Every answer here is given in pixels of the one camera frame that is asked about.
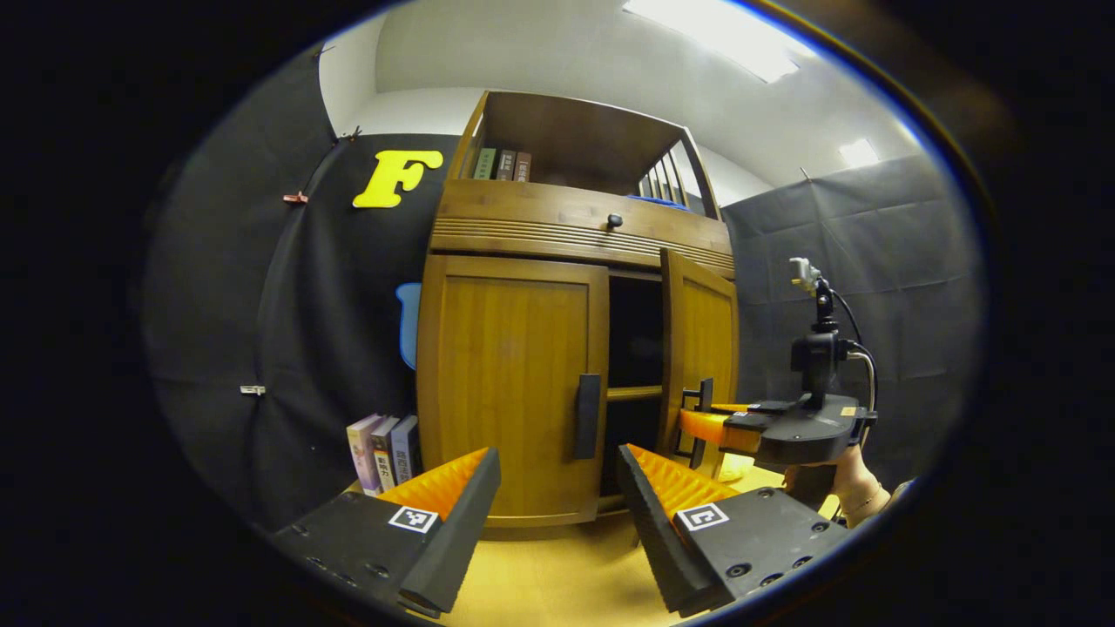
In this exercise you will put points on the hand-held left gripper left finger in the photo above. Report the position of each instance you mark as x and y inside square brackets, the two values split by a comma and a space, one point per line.
[453, 540]

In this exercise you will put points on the wooden double-door shoe cabinet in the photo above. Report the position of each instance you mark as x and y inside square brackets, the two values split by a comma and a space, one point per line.
[575, 131]

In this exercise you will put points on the orange clip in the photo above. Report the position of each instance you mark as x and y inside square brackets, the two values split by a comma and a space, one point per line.
[295, 198]

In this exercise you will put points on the dark clip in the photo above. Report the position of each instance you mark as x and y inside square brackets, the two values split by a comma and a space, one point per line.
[350, 134]

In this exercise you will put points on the blue cloth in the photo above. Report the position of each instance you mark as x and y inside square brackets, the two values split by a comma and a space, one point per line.
[653, 200]

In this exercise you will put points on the small ceiling light panel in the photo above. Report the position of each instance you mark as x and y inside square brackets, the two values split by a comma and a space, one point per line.
[858, 154]

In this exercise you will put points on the grey blue book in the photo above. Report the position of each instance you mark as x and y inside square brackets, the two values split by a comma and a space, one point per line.
[406, 448]

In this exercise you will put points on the dark brown book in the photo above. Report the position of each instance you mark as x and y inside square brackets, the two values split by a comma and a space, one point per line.
[505, 165]

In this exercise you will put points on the yellow round sponge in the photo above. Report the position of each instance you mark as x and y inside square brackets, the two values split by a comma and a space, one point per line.
[736, 470]

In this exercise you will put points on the dark book with yellow print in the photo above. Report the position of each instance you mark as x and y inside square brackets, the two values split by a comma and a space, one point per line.
[384, 457]

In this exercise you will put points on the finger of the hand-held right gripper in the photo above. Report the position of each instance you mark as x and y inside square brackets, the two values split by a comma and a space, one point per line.
[707, 427]
[740, 407]

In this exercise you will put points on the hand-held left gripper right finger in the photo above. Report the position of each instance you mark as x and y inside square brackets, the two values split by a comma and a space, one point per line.
[662, 540]

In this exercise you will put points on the wooden drawer with black knob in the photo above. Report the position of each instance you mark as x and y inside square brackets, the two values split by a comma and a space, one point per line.
[523, 213]

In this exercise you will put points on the wooden shoe cabinet door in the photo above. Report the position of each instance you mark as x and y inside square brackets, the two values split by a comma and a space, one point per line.
[510, 383]
[707, 340]

